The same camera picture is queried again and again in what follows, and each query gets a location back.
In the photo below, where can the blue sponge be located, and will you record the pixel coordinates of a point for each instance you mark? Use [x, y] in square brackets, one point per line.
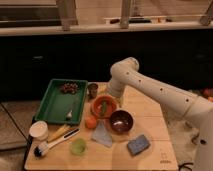
[138, 145]

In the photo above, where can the white cup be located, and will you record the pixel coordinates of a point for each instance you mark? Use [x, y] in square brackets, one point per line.
[39, 130]

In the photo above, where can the wooden railing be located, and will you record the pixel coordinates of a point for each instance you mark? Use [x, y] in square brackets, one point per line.
[44, 17]

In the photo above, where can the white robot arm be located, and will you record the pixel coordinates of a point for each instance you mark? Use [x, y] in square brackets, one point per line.
[194, 108]

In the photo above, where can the grey cloth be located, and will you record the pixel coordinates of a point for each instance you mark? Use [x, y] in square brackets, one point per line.
[101, 135]

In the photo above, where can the green plastic tray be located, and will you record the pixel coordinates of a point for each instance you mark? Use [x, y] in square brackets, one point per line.
[55, 105]

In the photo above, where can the orange fruit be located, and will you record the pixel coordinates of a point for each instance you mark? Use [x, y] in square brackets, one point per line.
[91, 122]

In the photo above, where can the dark brown bowl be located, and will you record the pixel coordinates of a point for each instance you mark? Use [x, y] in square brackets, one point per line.
[121, 121]

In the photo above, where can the orange red bowl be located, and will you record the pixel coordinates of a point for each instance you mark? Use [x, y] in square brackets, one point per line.
[97, 103]

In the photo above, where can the garlic bulb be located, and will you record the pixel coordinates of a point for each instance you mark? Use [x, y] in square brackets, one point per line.
[69, 115]

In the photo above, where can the bunch of dark grapes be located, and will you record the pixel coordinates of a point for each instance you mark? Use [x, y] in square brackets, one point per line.
[69, 88]

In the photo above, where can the green pepper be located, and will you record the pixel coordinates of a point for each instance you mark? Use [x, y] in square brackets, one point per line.
[103, 108]

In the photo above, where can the small green cup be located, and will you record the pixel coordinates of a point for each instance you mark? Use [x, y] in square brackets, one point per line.
[78, 146]

